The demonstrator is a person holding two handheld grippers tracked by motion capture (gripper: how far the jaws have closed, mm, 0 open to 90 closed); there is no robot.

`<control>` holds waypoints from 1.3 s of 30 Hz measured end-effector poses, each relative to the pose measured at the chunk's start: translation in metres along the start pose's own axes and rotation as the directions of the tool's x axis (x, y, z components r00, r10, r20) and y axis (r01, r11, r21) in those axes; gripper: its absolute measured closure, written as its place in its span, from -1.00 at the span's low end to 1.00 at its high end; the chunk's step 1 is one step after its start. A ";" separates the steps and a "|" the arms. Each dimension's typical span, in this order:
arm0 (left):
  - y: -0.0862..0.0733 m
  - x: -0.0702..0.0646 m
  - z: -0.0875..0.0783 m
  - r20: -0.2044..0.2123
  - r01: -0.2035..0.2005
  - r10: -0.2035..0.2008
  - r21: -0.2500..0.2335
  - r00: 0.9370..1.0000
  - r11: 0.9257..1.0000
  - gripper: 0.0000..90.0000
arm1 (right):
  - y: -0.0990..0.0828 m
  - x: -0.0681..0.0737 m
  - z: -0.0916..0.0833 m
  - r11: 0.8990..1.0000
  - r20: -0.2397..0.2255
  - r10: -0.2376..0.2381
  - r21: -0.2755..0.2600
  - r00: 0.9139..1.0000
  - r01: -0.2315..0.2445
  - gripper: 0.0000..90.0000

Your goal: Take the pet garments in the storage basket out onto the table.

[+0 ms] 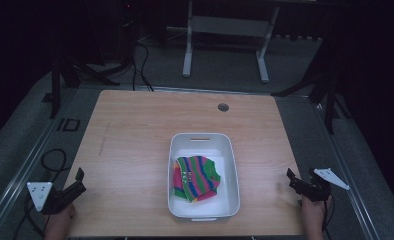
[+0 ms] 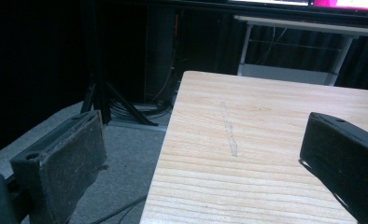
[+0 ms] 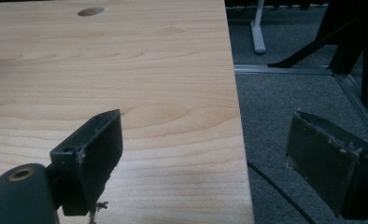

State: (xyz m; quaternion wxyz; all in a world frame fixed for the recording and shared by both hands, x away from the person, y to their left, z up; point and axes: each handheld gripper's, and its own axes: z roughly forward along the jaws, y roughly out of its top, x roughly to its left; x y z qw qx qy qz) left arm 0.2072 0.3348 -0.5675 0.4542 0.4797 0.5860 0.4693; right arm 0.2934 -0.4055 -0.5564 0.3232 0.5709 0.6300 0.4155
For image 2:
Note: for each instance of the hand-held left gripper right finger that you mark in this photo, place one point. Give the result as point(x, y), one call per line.
point(344, 155)

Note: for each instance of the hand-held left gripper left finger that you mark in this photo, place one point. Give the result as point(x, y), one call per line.
point(65, 168)

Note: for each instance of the black tripod stand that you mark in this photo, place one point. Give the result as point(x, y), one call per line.
point(102, 93)

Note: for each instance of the strip of clear tape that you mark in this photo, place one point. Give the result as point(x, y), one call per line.
point(229, 129)

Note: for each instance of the white metal rack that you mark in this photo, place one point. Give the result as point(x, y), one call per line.
point(297, 46)

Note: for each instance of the monitor with pink screen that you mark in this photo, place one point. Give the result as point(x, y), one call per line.
point(347, 3)

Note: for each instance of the monitor with white screen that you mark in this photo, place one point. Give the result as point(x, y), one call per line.
point(267, 2)

